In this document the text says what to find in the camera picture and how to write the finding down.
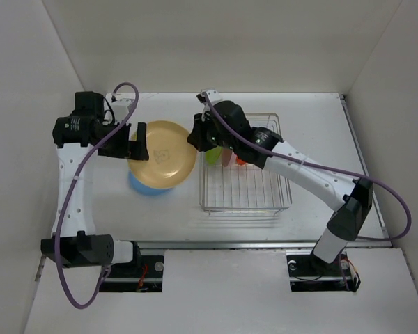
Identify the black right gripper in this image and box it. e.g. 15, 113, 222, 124
188, 109, 237, 151

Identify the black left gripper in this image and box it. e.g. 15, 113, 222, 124
99, 118, 148, 160

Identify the blue plate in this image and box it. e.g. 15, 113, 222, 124
127, 172, 173, 196

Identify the beige plate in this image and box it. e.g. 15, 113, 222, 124
128, 120, 197, 189

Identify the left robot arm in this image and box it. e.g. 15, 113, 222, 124
40, 92, 149, 276

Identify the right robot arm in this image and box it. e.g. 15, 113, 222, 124
187, 100, 373, 274

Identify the green plate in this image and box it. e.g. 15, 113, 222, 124
206, 147, 222, 166

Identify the pink plate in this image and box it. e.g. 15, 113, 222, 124
222, 149, 233, 167

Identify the orange translucent plate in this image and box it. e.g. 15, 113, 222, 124
236, 157, 246, 166

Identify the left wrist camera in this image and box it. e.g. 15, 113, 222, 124
109, 98, 134, 123

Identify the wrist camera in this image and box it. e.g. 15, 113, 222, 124
109, 98, 134, 123
196, 88, 223, 119

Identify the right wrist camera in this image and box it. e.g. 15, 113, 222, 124
196, 88, 223, 119

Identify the wire dish rack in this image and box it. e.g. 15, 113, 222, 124
198, 113, 293, 215

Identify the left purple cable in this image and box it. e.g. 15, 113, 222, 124
54, 82, 139, 310

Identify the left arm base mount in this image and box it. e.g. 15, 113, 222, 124
99, 244, 164, 293

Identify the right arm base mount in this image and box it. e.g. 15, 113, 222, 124
286, 252, 362, 293

